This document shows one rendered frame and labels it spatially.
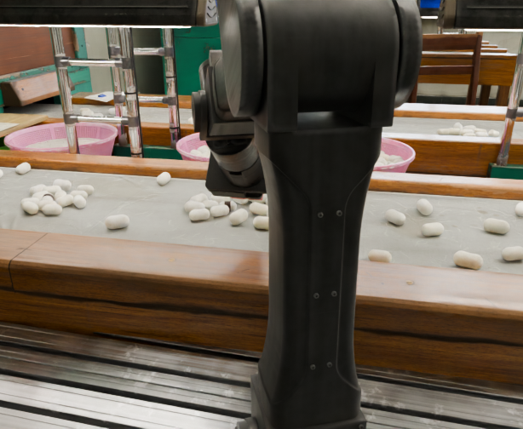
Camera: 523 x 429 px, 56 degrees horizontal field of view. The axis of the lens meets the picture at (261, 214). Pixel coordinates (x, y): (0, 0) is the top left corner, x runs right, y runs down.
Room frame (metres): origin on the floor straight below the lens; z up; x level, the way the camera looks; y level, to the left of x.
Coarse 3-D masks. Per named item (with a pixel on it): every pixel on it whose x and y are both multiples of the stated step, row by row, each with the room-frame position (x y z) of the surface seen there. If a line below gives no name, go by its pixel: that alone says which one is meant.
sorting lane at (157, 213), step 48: (0, 192) 0.88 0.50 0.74; (96, 192) 0.88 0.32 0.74; (144, 192) 0.88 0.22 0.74; (192, 192) 0.88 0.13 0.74; (384, 192) 0.88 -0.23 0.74; (144, 240) 0.68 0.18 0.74; (192, 240) 0.68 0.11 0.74; (240, 240) 0.68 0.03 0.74; (384, 240) 0.68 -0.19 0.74; (432, 240) 0.68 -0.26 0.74; (480, 240) 0.68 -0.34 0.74
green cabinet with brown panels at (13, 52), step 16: (0, 32) 1.53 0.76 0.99; (16, 32) 1.60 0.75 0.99; (32, 32) 1.68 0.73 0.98; (48, 32) 1.76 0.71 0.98; (64, 32) 1.86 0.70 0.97; (80, 32) 1.94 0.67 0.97; (0, 48) 1.51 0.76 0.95; (16, 48) 1.59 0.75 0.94; (32, 48) 1.66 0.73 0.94; (48, 48) 1.75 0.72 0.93; (64, 48) 1.84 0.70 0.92; (80, 48) 1.92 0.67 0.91; (0, 64) 1.50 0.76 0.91; (16, 64) 1.57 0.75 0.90; (32, 64) 1.65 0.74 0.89; (48, 64) 1.73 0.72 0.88; (0, 80) 1.47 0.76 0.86
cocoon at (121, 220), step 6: (108, 216) 0.72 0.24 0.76; (114, 216) 0.72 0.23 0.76; (120, 216) 0.72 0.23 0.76; (126, 216) 0.73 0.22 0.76; (108, 222) 0.71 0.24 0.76; (114, 222) 0.71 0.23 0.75; (120, 222) 0.72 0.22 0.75; (126, 222) 0.72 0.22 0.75; (108, 228) 0.72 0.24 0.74; (114, 228) 0.71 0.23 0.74
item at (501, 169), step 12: (516, 60) 1.14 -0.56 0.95; (516, 72) 1.13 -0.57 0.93; (516, 84) 1.13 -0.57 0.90; (516, 96) 1.12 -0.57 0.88; (516, 108) 1.12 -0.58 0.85; (504, 120) 1.14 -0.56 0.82; (504, 132) 1.13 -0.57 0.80; (504, 144) 1.13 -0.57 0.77; (504, 156) 1.12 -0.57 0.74; (492, 168) 1.12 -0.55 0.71; (504, 168) 1.12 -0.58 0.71; (516, 168) 1.11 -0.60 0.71
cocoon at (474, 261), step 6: (462, 252) 0.60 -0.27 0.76; (456, 258) 0.60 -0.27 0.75; (462, 258) 0.59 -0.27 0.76; (468, 258) 0.59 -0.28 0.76; (474, 258) 0.59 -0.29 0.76; (480, 258) 0.59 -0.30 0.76; (456, 264) 0.60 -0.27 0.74; (462, 264) 0.59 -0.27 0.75; (468, 264) 0.59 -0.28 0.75; (474, 264) 0.58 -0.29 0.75; (480, 264) 0.58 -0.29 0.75
